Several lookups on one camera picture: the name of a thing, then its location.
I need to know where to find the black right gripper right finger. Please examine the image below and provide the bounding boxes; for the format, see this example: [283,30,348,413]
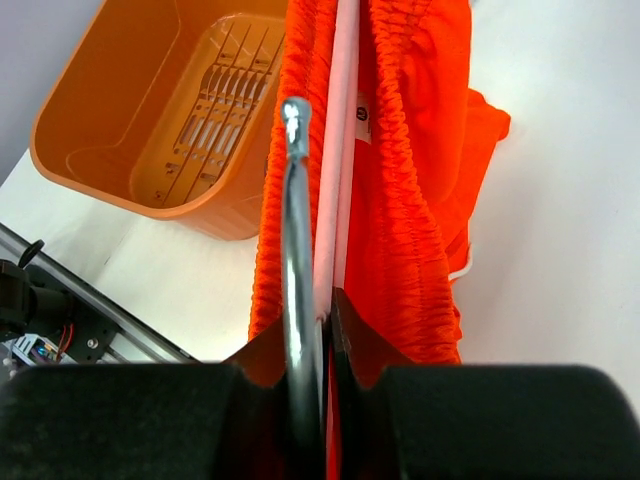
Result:
[327,290,639,479]

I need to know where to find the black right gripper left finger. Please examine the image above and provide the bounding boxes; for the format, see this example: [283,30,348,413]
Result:
[1,324,295,479]

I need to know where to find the orange shorts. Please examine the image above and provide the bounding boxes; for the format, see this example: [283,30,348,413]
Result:
[248,0,512,480]

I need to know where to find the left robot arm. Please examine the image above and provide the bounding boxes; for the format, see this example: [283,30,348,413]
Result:
[1,240,73,342]

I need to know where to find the orange plastic basket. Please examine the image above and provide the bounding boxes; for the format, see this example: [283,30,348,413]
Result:
[30,0,287,240]

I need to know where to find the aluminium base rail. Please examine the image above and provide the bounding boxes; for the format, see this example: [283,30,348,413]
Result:
[1,225,195,365]

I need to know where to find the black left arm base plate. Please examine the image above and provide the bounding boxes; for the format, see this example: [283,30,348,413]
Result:
[26,265,122,364]

